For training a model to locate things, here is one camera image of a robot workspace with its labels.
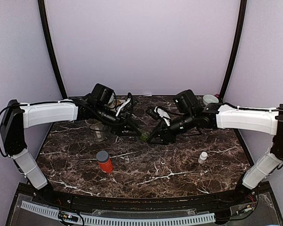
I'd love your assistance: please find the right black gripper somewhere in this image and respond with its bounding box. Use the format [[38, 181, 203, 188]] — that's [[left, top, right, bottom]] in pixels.
[[147, 111, 196, 145]]

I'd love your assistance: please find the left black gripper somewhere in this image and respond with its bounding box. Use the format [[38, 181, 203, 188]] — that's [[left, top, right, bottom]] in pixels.
[[95, 104, 142, 136]]

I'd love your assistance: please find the grey bottle cap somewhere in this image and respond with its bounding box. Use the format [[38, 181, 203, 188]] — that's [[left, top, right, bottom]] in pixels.
[[96, 151, 109, 163]]

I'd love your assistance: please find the orange pill bottle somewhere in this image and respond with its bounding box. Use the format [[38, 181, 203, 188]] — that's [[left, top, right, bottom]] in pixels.
[[98, 158, 113, 174]]

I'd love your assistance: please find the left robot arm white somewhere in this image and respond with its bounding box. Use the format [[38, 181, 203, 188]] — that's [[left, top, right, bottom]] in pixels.
[[0, 83, 142, 205]]

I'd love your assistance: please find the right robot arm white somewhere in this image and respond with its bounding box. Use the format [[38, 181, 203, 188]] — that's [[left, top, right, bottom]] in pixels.
[[146, 89, 283, 204]]

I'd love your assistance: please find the square floral ceramic plate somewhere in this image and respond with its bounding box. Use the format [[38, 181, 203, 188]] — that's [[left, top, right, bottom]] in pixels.
[[112, 99, 126, 112]]

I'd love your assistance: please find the teal ceramic bowl on plate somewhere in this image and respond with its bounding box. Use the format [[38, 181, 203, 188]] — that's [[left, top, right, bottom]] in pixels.
[[107, 94, 116, 109]]

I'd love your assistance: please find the small white pill bottle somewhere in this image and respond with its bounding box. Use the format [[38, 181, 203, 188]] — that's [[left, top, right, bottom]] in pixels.
[[198, 152, 208, 164]]

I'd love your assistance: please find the small pale corner bowl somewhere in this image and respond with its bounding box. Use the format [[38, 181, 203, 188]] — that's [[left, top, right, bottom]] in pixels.
[[202, 94, 219, 105]]

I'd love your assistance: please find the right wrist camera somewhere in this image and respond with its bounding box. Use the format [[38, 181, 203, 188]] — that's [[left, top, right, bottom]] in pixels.
[[146, 106, 171, 126]]

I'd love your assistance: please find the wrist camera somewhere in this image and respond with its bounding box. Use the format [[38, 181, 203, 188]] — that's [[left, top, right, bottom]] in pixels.
[[116, 94, 139, 117], [146, 106, 171, 126]]

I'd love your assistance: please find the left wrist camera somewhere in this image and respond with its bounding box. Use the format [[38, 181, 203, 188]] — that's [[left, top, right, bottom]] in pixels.
[[116, 94, 139, 117]]

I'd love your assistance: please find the grey slotted cable duct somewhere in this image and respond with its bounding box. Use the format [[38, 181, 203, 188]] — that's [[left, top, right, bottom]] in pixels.
[[20, 201, 216, 226]]

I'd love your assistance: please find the black front table rail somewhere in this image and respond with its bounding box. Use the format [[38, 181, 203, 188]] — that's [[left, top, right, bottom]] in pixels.
[[9, 182, 277, 216]]

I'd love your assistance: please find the black left corner frame post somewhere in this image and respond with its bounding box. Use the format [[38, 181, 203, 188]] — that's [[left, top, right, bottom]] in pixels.
[[37, 0, 68, 99]]

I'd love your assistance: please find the black corner frame post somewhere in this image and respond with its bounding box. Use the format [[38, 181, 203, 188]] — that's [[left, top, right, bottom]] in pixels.
[[219, 0, 247, 102], [37, 0, 68, 99]]

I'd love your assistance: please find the black right corner frame post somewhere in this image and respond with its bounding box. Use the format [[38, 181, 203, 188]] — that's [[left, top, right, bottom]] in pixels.
[[219, 0, 247, 102]]

